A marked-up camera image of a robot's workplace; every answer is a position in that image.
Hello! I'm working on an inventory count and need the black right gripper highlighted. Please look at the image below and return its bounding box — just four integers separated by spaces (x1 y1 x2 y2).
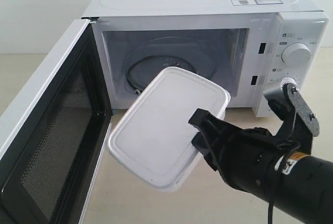
188 108 281 198

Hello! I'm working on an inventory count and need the white plastic lidded container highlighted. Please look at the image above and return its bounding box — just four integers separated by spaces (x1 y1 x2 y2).
107 67 231 192

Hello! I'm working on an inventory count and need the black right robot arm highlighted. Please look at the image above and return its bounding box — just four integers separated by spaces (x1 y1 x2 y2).
189 109 332 223

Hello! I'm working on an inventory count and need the white microwave oven body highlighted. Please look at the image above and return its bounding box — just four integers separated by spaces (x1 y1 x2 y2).
82 0 329 117

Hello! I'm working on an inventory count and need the white microwave door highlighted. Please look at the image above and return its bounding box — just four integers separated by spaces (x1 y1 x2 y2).
1 19 112 223

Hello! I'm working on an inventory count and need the lower white timer knob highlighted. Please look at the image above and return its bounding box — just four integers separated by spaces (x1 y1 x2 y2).
270 76 297 89

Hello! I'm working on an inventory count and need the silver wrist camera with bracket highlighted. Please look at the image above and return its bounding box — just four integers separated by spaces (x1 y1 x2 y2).
263 82 319 155

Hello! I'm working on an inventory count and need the black camera cable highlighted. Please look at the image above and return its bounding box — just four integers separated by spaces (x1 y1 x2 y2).
200 120 302 224

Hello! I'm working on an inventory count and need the black turntable roller ring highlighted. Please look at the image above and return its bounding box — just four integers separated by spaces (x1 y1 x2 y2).
126 55 200 95

